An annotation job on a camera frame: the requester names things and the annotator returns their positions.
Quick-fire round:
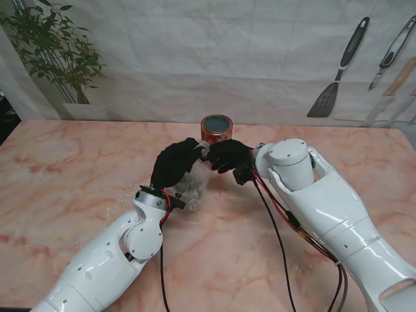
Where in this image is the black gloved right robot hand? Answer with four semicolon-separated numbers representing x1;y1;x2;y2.
206;139;255;174

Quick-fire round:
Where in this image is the clear plastic bag of teabags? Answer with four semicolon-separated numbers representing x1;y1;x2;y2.
177;141;211;213

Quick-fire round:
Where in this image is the black slotted spatula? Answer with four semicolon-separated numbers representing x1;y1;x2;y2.
306;16;371;118

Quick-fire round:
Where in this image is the black red arm cable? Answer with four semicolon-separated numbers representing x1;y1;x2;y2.
159;207;174;312
252;172;350;312

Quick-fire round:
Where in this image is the green leafy plant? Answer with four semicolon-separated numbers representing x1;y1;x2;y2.
0;0;107;105

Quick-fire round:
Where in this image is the black red right arm cable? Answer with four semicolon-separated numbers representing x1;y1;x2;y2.
252;172;350;312

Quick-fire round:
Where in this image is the red floral tea canister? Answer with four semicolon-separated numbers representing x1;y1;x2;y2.
200;114;234;144

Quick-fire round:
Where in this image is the black handled peeler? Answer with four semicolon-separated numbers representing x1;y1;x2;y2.
368;14;416;91

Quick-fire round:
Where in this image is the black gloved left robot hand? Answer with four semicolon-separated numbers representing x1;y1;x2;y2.
151;137;208;190

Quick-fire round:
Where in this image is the wooden handle knife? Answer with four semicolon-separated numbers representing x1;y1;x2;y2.
383;57;416;97

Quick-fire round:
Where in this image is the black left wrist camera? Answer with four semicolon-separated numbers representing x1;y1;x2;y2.
168;192;186;209

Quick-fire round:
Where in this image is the black red left arm cable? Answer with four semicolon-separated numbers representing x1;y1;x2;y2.
159;207;174;312

